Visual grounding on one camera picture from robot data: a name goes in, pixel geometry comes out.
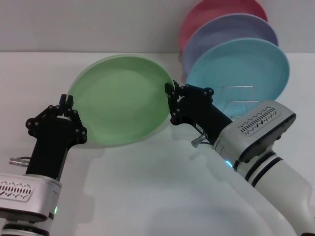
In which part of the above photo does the green plastic plate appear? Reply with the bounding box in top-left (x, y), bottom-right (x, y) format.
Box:
top-left (66, 54), bottom-right (176, 148)

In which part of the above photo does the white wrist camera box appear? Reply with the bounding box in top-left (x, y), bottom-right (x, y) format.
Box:
top-left (213, 99), bottom-right (297, 164)
top-left (0, 173), bottom-right (62, 221)

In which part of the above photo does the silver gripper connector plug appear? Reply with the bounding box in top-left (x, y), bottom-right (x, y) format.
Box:
top-left (9, 157), bottom-right (32, 167)
top-left (191, 132), bottom-right (209, 148)

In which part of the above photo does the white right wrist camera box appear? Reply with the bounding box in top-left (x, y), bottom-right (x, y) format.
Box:
top-left (213, 99), bottom-right (297, 164)

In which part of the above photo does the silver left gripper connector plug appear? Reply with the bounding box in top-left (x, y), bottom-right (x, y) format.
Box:
top-left (9, 157), bottom-right (32, 167)

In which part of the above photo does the metal wire plate rack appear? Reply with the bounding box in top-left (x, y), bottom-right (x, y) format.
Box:
top-left (214, 85), bottom-right (260, 121)

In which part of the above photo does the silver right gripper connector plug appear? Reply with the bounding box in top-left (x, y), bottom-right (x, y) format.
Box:
top-left (191, 132), bottom-right (209, 148)

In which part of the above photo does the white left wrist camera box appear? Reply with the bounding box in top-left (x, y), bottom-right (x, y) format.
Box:
top-left (0, 173), bottom-right (62, 221)

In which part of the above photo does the purple plastic plate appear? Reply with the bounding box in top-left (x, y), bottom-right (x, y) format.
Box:
top-left (182, 13), bottom-right (280, 74)

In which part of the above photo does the red plastic plate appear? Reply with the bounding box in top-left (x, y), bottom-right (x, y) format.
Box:
top-left (179, 0), bottom-right (268, 54)

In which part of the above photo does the light blue plastic plate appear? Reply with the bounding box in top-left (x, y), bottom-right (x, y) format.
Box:
top-left (185, 38), bottom-right (290, 118)

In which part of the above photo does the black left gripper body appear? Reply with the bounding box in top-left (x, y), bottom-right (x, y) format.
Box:
top-left (26, 117), bottom-right (76, 181)

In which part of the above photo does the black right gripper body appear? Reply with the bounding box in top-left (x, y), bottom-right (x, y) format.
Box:
top-left (177, 95), bottom-right (233, 146)

